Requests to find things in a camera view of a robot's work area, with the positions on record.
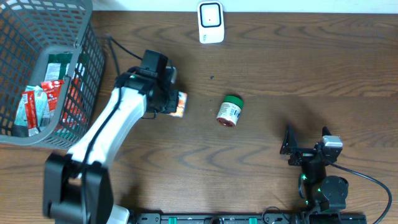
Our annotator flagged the small orange juice box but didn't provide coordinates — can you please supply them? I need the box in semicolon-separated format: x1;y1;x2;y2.
169;91;188;118

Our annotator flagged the green lid white jar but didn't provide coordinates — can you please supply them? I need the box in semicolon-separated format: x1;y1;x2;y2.
216;95;244;127

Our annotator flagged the orange red snack pouch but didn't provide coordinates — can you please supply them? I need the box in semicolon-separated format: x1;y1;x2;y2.
41;80;65;112

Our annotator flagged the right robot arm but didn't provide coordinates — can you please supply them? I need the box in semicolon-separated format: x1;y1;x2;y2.
280;125;349;223

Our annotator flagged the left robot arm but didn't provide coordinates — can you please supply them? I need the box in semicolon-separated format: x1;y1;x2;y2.
42;50;178;223

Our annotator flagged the white barcode scanner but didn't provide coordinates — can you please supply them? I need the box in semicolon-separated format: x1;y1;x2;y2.
197;1;224;44

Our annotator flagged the green snack packet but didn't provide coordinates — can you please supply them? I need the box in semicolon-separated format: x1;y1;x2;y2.
48;52;73;65

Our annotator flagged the white label packet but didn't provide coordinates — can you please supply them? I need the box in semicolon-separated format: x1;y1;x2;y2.
44;63;61;82

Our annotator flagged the pale green wipes packet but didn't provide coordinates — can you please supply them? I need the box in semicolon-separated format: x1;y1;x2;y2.
12;85;48;138

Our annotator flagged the red snack stick packet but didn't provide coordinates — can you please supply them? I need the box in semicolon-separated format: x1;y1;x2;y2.
22;91;39;129

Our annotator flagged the grey plastic mesh basket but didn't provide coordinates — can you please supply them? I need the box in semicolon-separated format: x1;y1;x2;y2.
1;0;106;149

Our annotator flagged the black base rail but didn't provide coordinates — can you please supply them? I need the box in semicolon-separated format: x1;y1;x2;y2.
127;212;367;224

